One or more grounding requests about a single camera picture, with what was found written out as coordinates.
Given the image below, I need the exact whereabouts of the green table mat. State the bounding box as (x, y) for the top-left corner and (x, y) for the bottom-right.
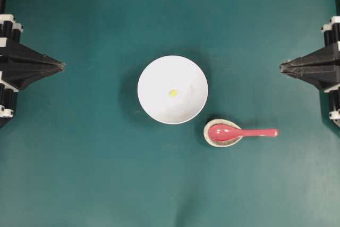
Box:
(1, 0), (339, 226)

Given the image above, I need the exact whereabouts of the small speckled ceramic spoon rest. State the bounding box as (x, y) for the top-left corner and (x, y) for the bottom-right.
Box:
(203, 119), (241, 148)

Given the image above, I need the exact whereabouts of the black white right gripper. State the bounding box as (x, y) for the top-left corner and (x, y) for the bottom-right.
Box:
(279, 16), (340, 128)

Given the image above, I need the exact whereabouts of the pink plastic soup spoon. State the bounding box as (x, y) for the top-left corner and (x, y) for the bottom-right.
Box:
(208, 124), (279, 141)

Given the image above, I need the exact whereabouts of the yellow hexagonal prism block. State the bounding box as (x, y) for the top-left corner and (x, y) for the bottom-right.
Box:
(169, 89), (178, 98)

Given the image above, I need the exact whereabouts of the white round bowl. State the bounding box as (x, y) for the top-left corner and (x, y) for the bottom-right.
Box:
(137, 55), (209, 124)

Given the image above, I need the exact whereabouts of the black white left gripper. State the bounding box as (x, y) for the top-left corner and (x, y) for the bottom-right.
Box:
(1, 14), (65, 118)

